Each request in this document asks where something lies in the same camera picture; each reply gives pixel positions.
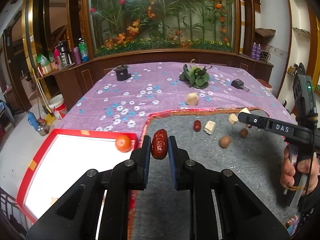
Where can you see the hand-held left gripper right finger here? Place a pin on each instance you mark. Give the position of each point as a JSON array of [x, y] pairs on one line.
[[172, 167]]

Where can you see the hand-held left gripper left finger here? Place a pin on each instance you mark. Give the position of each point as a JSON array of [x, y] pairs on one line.
[[147, 170]]

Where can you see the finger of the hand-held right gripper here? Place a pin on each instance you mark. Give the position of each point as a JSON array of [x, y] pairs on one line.
[[250, 120]]

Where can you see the beige cut chunk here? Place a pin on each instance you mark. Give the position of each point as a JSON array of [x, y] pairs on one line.
[[53, 200], [209, 127], [245, 111], [233, 118]]

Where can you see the brown round nut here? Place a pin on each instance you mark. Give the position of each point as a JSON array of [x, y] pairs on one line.
[[225, 141], [243, 132]]

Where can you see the mandarin orange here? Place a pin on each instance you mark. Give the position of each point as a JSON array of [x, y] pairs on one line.
[[123, 143]]

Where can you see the red box with white lining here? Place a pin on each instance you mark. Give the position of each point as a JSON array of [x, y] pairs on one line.
[[75, 160]]

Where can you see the person's right forearm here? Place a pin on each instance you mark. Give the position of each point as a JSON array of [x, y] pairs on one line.
[[311, 210]]

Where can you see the person's right hand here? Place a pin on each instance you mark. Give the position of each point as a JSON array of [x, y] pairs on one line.
[[287, 170]]

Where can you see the black key fob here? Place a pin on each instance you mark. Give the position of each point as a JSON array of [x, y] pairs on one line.
[[238, 83]]

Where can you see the red stool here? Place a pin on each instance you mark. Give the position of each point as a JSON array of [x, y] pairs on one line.
[[265, 83]]

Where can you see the grey felt mat red trim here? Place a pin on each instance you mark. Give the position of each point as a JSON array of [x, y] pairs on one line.
[[212, 160]]

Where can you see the black tool on shelf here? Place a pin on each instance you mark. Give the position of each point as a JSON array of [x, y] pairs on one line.
[[293, 70]]

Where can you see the beige fibre roll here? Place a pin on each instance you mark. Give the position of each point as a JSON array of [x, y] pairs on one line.
[[192, 99]]

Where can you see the purple spray bottle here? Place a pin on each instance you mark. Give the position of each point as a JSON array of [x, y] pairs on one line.
[[254, 51], [259, 52]]

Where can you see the green leafy vegetable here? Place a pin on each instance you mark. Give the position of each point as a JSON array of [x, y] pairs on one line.
[[196, 76]]

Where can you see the purple floral tablecloth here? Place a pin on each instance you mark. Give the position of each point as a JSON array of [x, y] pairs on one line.
[[125, 92]]

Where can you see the black cylindrical device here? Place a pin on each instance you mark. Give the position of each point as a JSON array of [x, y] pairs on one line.
[[122, 73]]

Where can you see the white plastic bucket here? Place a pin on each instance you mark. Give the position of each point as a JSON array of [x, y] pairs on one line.
[[57, 106]]

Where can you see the glass jar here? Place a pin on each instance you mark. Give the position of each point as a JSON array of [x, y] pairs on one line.
[[43, 128]]

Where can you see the blue bottle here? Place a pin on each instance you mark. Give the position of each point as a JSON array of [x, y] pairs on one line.
[[32, 120]]

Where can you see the purple cup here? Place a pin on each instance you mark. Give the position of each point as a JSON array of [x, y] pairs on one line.
[[76, 55]]

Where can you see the glass case of artificial flowers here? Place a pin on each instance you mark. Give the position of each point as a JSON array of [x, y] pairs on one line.
[[162, 17]]

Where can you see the green bottle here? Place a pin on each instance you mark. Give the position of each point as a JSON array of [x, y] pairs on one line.
[[83, 50]]

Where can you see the patterned cardboard box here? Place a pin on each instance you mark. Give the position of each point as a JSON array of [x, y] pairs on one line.
[[47, 68]]

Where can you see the steel thermos jug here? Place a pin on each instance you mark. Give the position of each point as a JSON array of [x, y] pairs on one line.
[[64, 52]]

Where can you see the pink bottle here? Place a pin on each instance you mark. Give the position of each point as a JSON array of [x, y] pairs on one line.
[[57, 56]]

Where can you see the green bag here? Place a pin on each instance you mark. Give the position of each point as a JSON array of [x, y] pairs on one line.
[[42, 60]]

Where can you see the brown wall shelf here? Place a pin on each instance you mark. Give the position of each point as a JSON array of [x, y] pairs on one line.
[[265, 32]]

